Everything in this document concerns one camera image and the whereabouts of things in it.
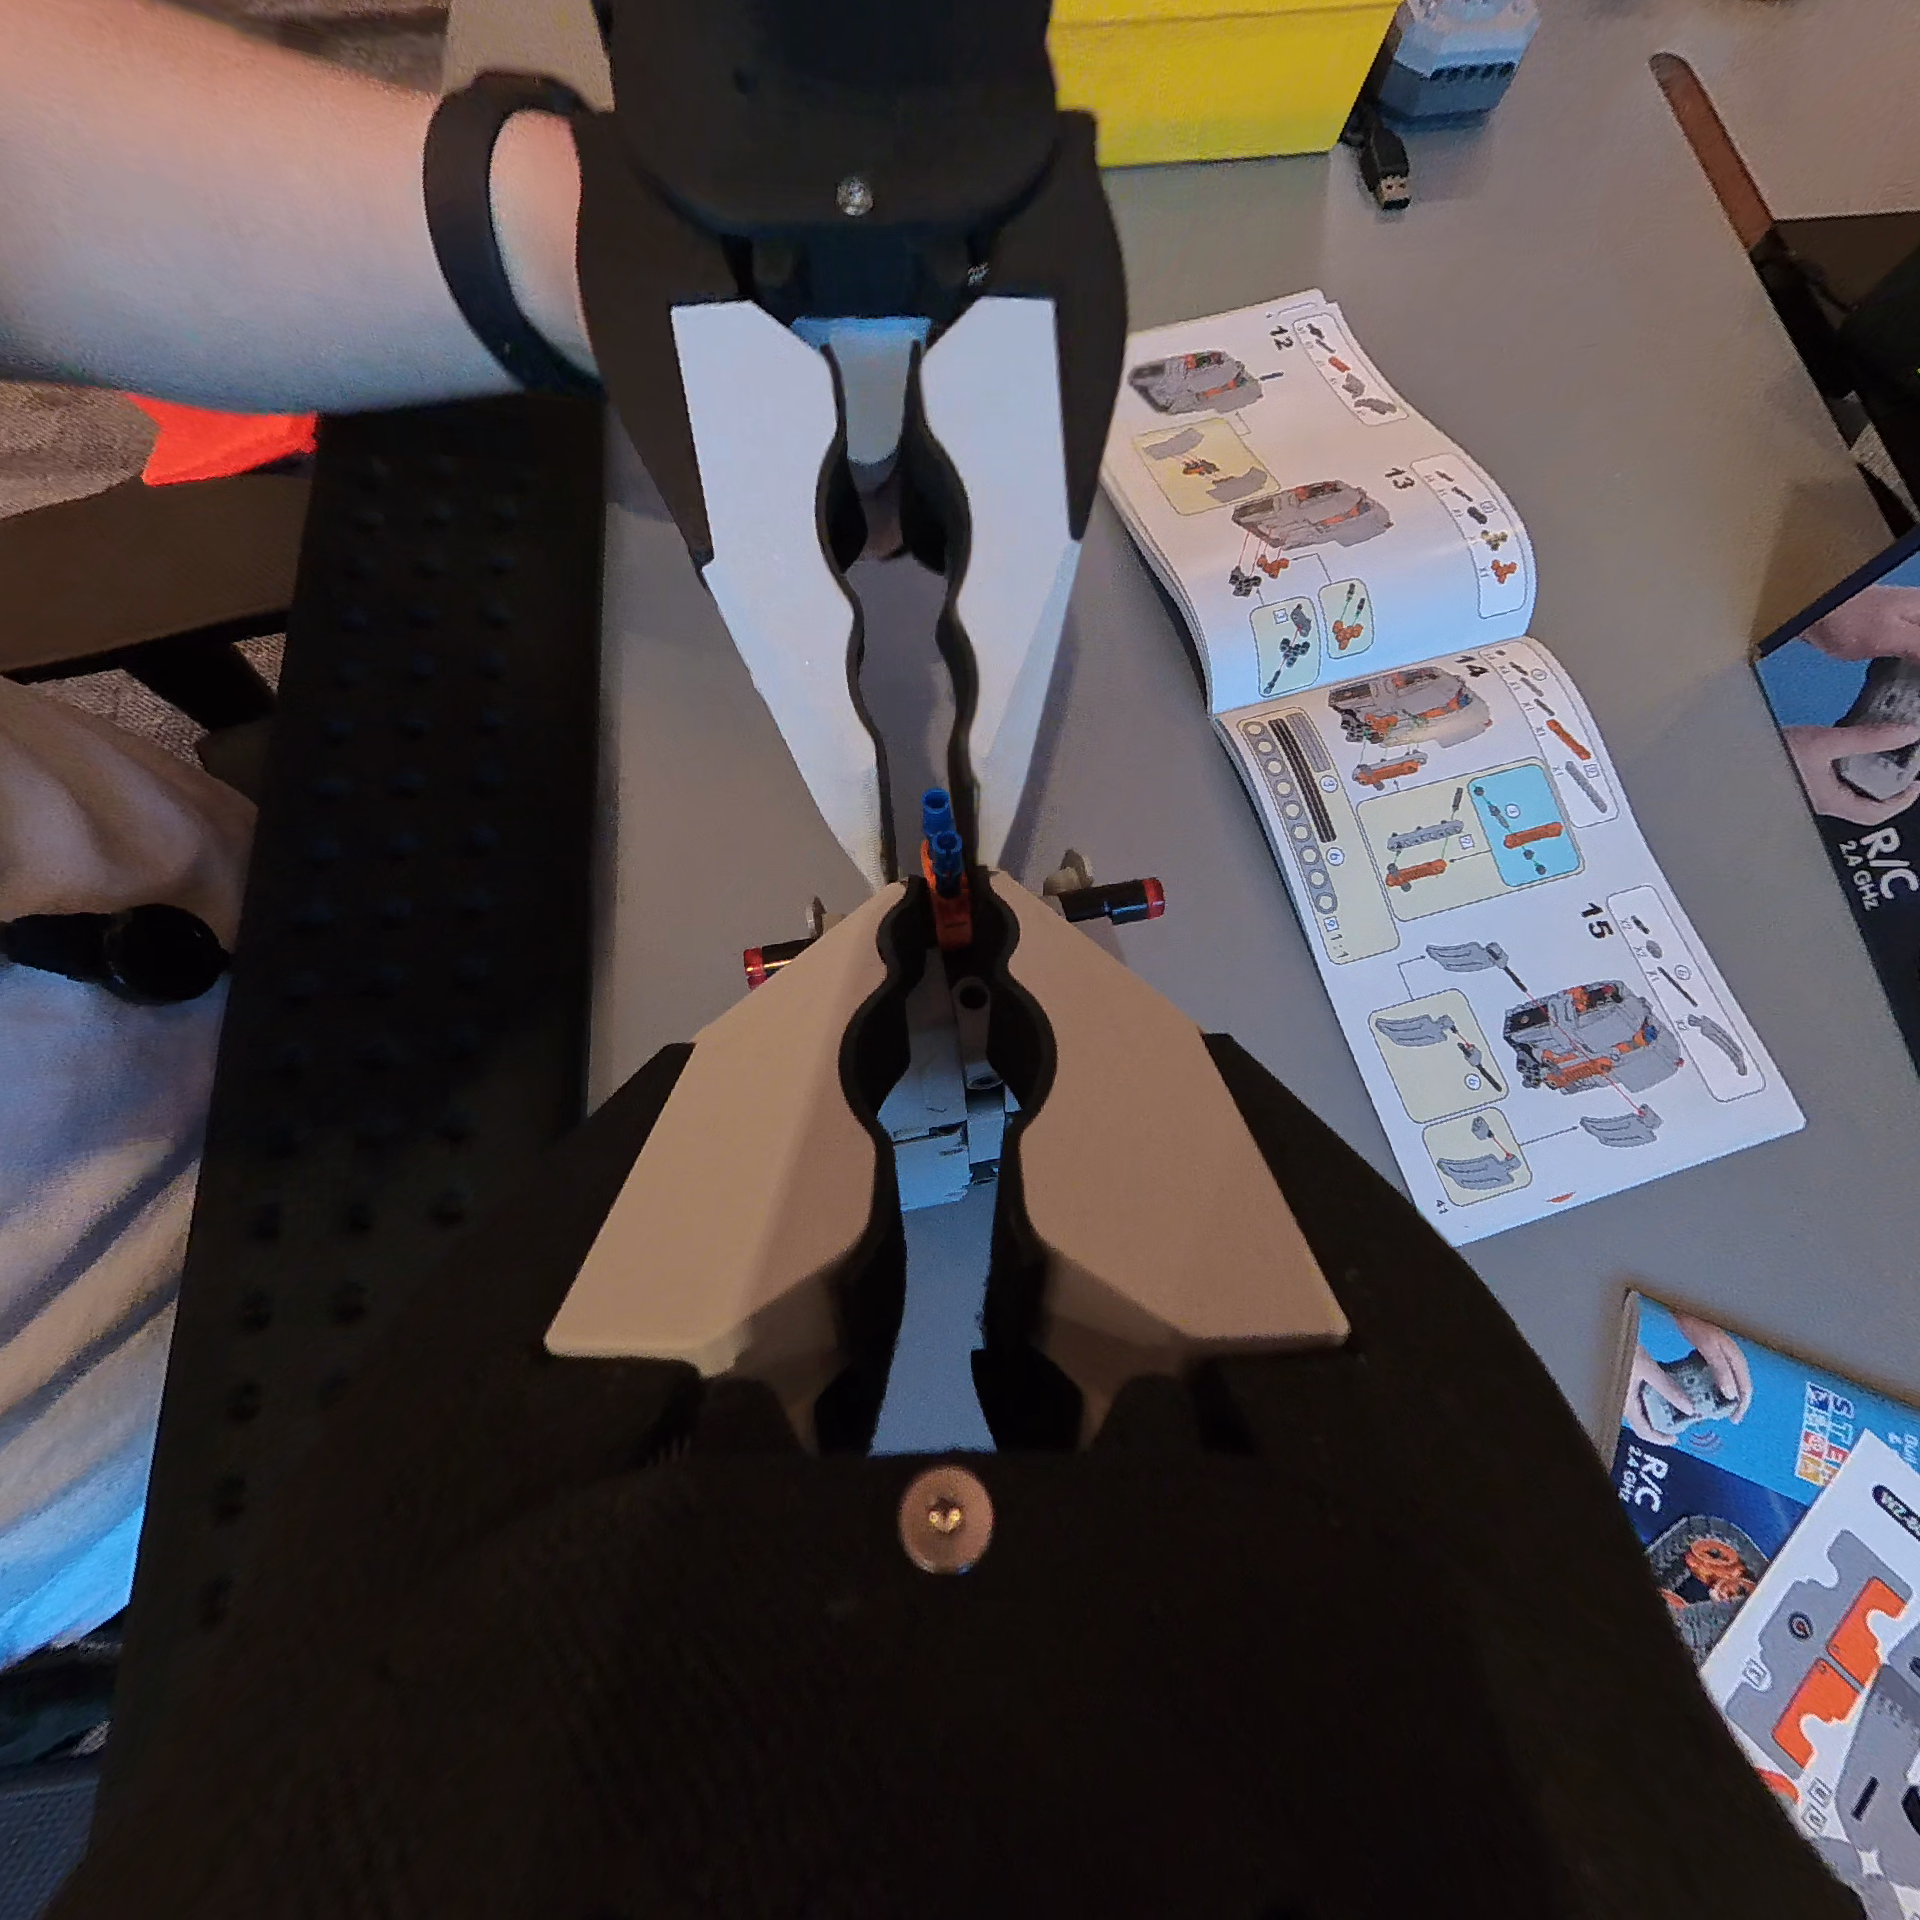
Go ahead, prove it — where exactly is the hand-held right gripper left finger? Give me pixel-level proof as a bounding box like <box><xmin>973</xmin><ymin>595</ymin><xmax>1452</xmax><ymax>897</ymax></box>
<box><xmin>543</xmin><ymin>876</ymin><xmax>922</xmax><ymax>1450</ymax></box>

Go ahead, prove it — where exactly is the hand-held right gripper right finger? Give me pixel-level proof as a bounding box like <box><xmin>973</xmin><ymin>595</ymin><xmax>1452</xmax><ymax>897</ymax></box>
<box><xmin>973</xmin><ymin>870</ymin><xmax>1351</xmax><ymax>1446</ymax></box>

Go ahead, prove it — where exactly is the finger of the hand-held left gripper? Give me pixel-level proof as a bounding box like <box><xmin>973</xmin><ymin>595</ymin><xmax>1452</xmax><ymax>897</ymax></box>
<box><xmin>912</xmin><ymin>293</ymin><xmax>1089</xmax><ymax>876</ymax></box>
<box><xmin>666</xmin><ymin>296</ymin><xmax>907</xmax><ymax>889</ymax></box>

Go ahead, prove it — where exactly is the grey building block model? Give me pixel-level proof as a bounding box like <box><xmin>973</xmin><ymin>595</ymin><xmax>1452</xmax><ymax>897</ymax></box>
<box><xmin>742</xmin><ymin>786</ymin><xmax>1171</xmax><ymax>1210</ymax></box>

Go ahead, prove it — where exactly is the white instruction booklet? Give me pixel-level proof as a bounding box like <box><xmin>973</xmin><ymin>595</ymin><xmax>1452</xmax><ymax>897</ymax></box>
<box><xmin>1102</xmin><ymin>289</ymin><xmax>1806</xmax><ymax>1249</ymax></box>

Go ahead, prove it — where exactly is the grey desk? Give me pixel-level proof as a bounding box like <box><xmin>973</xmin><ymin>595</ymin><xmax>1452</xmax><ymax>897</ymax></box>
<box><xmin>577</xmin><ymin>0</ymin><xmax>1920</xmax><ymax>1653</ymax></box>

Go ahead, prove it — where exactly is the yellow plastic bin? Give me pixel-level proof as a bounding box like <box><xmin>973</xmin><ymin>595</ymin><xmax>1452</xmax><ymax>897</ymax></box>
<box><xmin>1046</xmin><ymin>0</ymin><xmax>1400</xmax><ymax>168</ymax></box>

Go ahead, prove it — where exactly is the black wristband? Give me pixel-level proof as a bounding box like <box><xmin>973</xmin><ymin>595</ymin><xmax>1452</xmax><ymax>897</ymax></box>
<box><xmin>422</xmin><ymin>72</ymin><xmax>603</xmax><ymax>396</ymax></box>

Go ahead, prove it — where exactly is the black USB plug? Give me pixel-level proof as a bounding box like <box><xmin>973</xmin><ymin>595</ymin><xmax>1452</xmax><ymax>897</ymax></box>
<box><xmin>1343</xmin><ymin>113</ymin><xmax>1416</xmax><ymax>213</ymax></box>

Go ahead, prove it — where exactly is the blue manual booklet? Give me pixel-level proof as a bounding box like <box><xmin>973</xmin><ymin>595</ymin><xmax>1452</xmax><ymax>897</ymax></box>
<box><xmin>1612</xmin><ymin>1286</ymin><xmax>1920</xmax><ymax>1669</ymax></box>

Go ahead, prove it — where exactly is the grey battery hub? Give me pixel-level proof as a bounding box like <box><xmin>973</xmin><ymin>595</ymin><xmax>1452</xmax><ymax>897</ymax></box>
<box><xmin>1377</xmin><ymin>0</ymin><xmax>1544</xmax><ymax>126</ymax></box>

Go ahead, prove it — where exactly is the person's leg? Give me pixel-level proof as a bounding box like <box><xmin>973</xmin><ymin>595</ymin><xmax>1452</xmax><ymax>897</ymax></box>
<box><xmin>0</xmin><ymin>675</ymin><xmax>265</xmax><ymax>1653</ymax></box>

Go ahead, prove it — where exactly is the blue toy robot kit box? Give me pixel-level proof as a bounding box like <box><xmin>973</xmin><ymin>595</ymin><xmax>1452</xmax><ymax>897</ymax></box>
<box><xmin>1753</xmin><ymin>525</ymin><xmax>1920</xmax><ymax>1074</ymax></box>

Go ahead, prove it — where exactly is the grey orange sticker sheet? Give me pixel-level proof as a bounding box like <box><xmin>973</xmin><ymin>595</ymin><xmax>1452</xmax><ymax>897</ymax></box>
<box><xmin>1695</xmin><ymin>1477</ymin><xmax>1920</xmax><ymax>1920</ymax></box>

